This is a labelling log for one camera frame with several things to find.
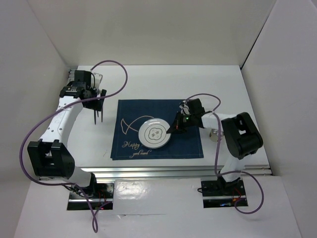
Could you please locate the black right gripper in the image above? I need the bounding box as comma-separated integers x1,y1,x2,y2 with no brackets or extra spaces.
167,111,195,134

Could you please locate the white round plate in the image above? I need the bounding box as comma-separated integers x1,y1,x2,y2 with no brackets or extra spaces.
138,119,171,149

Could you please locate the navy fish placemat cloth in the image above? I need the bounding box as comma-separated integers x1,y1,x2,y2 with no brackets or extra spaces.
110,99,204,161

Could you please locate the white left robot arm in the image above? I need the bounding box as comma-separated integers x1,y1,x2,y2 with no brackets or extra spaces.
27,70,106,198

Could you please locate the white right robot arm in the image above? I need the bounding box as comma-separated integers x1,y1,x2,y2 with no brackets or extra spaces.
167,99,263,194

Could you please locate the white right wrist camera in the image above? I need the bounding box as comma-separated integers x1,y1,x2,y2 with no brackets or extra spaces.
179,100,190,115

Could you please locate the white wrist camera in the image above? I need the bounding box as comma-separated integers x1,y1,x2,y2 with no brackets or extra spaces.
179,100,190,115
93,73,103,89

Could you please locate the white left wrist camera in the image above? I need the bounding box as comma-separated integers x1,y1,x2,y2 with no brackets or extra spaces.
93,73,103,89

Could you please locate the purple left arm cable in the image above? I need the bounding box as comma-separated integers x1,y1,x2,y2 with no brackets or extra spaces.
21,59,128,233

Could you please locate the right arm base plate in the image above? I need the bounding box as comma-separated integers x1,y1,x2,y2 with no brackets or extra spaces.
197,179,248,208

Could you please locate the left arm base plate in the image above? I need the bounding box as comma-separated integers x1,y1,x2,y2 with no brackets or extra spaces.
66,182,114,211

